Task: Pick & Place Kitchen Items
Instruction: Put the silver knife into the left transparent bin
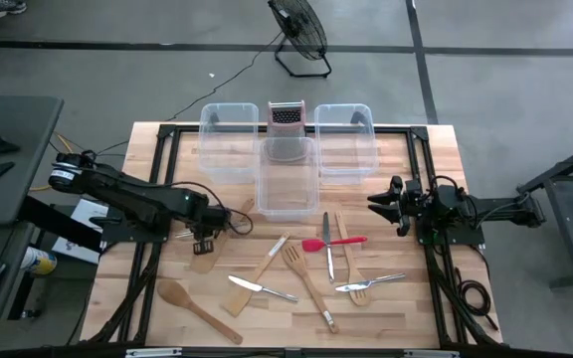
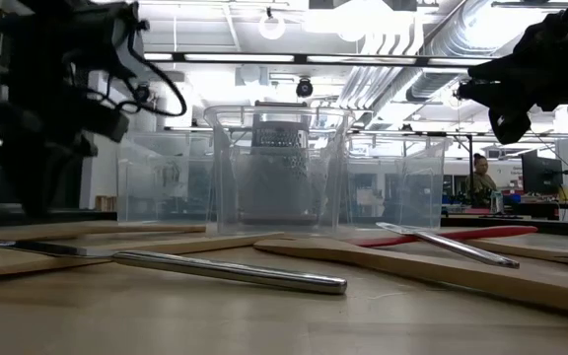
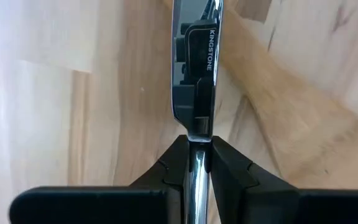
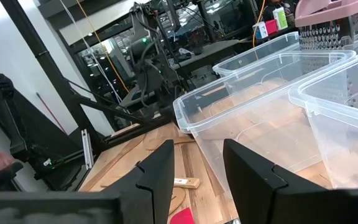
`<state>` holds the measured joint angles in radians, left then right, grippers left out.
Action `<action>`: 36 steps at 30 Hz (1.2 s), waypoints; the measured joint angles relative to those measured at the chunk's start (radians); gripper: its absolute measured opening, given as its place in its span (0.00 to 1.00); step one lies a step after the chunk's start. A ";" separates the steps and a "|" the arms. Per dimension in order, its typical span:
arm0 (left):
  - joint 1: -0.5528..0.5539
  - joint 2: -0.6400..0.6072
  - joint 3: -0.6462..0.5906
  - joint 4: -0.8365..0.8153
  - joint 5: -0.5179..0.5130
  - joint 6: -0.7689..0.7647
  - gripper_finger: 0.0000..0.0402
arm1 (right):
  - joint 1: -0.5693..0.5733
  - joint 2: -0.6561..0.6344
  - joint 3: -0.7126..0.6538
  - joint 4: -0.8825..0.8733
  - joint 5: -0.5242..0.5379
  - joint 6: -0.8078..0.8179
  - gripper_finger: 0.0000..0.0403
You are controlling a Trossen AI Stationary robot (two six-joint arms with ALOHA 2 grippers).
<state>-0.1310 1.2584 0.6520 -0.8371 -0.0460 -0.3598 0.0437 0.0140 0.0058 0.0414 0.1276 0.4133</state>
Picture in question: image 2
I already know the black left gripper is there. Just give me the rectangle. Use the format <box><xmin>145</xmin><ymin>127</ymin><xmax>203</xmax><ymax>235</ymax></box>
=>
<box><xmin>0</xmin><ymin>9</ymin><xmax>133</xmax><ymax>218</ymax></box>

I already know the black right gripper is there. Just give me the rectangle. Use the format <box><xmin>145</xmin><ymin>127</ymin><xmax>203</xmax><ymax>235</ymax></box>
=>
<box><xmin>468</xmin><ymin>9</ymin><xmax>568</xmax><ymax>147</ymax></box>

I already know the red silicone spatula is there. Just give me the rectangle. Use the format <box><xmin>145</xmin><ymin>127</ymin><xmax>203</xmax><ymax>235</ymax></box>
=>
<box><xmin>345</xmin><ymin>225</ymin><xmax>539</xmax><ymax>249</ymax></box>

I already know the slotted wooden spatula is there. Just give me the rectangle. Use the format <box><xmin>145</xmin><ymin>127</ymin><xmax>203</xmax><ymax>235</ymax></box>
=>
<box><xmin>461</xmin><ymin>237</ymin><xmax>568</xmax><ymax>271</ymax></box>

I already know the slim steel butter knife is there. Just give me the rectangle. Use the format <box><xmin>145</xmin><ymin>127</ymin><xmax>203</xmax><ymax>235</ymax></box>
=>
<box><xmin>375</xmin><ymin>221</ymin><xmax>521</xmax><ymax>270</ymax></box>

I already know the large steel butter knife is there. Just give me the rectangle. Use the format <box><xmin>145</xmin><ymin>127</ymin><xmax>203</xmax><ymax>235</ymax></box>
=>
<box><xmin>0</xmin><ymin>239</ymin><xmax>349</xmax><ymax>296</ymax></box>

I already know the broad wooden spatula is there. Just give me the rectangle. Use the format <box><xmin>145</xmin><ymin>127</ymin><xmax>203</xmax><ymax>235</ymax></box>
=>
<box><xmin>252</xmin><ymin>236</ymin><xmax>568</xmax><ymax>320</ymax></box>

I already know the black computer monitor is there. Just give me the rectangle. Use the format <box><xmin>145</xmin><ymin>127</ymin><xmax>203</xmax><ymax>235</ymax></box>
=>
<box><xmin>520</xmin><ymin>150</ymin><xmax>565</xmax><ymax>197</ymax></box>

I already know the low clear plastic bin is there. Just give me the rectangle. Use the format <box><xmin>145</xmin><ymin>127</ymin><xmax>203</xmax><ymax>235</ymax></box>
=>
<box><xmin>115</xmin><ymin>130</ymin><xmax>216</xmax><ymax>226</ymax></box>
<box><xmin>345</xmin><ymin>133</ymin><xmax>447</xmax><ymax>231</ymax></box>

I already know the black vertical pole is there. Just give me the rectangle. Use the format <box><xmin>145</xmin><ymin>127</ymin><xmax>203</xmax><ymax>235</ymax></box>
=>
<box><xmin>465</xmin><ymin>133</ymin><xmax>477</xmax><ymax>208</ymax></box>

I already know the person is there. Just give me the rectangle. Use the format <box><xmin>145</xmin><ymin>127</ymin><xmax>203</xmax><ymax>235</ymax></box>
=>
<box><xmin>463</xmin><ymin>152</ymin><xmax>500</xmax><ymax>208</ymax></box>

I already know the cluttered black desk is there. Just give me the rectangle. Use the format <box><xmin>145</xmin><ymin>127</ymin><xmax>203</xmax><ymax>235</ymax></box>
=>
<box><xmin>441</xmin><ymin>200</ymin><xmax>568</xmax><ymax>221</ymax></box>

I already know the overhead light strip bar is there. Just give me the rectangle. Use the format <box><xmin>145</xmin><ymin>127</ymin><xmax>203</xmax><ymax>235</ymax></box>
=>
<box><xmin>143</xmin><ymin>51</ymin><xmax>500</xmax><ymax>68</ymax></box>

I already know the metal box grater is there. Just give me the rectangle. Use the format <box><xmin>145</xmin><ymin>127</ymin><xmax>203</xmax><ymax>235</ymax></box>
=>
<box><xmin>237</xmin><ymin>101</ymin><xmax>322</xmax><ymax>226</ymax></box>

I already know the tall clear plastic bin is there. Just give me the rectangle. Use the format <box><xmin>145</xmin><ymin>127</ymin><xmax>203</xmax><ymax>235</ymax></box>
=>
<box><xmin>203</xmin><ymin>103</ymin><xmax>357</xmax><ymax>237</ymax></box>

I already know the silver ventilation duct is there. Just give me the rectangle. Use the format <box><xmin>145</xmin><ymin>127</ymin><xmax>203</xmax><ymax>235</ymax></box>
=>
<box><xmin>404</xmin><ymin>0</ymin><xmax>517</xmax><ymax>103</ymax></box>

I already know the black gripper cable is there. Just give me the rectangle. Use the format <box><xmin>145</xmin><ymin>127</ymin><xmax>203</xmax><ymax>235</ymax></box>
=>
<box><xmin>69</xmin><ymin>19</ymin><xmax>188</xmax><ymax>118</ymax></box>

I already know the white ring ceiling lamp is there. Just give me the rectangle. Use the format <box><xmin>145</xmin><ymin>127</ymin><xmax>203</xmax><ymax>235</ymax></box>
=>
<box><xmin>257</xmin><ymin>7</ymin><xmax>287</xmax><ymax>41</ymax></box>

